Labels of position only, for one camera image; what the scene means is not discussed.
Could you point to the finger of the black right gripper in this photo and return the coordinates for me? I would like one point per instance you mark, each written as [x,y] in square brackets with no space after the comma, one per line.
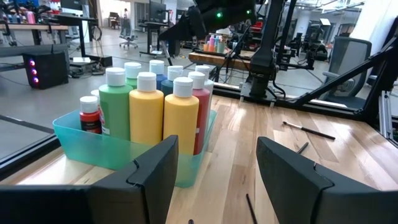
[178,29]

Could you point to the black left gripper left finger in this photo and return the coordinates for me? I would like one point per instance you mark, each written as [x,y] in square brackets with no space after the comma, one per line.
[93,205]

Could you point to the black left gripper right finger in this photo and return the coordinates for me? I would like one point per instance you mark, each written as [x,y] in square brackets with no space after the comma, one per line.
[311,199]

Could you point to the large blue paint bottle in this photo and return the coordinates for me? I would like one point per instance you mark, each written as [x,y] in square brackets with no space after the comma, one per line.
[157,68]

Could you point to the black paintbrush silver ferrule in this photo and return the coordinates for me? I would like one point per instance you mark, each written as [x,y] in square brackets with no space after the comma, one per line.
[311,131]
[251,208]
[302,147]

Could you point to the large red paint bottle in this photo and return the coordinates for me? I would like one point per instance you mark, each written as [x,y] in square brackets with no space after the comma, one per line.
[202,105]

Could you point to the small orange paint bottle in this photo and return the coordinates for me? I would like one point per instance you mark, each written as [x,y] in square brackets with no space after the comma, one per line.
[90,119]

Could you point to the large yellow paint bottle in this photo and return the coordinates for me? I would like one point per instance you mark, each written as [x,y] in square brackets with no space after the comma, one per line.
[180,118]
[146,115]

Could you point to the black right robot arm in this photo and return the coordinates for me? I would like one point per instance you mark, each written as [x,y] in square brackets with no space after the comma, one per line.
[265,49]

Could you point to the blue background bottle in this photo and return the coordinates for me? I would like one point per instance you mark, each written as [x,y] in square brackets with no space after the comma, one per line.
[217,42]

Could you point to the black monitor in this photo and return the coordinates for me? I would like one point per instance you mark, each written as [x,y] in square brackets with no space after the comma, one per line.
[157,11]

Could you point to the pink background bottle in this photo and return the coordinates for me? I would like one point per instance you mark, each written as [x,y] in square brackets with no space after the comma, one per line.
[212,43]
[30,17]

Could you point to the pale green background bottle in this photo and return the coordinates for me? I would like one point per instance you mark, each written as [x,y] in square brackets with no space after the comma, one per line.
[221,47]

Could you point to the orange background bottle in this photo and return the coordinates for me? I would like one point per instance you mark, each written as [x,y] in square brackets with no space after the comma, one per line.
[206,47]

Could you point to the wooden workbench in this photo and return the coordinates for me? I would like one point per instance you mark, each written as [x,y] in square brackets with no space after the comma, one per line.
[217,59]
[31,27]

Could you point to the person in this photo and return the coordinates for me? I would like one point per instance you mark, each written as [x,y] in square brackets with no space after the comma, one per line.
[125,15]

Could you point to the teal translucent plastic bin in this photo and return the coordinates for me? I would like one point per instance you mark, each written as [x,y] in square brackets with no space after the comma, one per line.
[93,149]

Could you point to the grey mesh office chair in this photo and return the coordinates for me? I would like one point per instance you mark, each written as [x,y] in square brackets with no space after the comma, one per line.
[351,62]

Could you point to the black computer tower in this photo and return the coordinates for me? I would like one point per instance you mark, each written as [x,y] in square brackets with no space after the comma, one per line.
[46,70]

